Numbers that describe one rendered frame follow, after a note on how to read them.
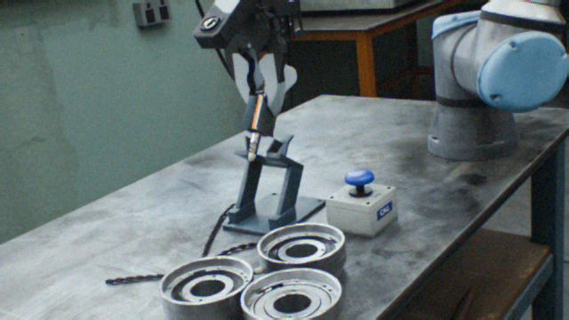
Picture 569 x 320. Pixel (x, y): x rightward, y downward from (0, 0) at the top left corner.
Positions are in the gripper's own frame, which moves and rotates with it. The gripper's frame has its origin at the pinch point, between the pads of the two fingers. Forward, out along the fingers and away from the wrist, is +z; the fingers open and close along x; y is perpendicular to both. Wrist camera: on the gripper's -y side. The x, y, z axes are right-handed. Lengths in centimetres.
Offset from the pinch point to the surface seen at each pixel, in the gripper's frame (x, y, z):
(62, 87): 144, 73, 21
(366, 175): -14.8, 1.4, 8.9
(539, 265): -25, 45, 42
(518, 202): 22, 190, 96
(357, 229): -14.6, -1.7, 15.4
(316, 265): -17.4, -16.1, 12.8
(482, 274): -18, 36, 41
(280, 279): -15.0, -20.1, 13.0
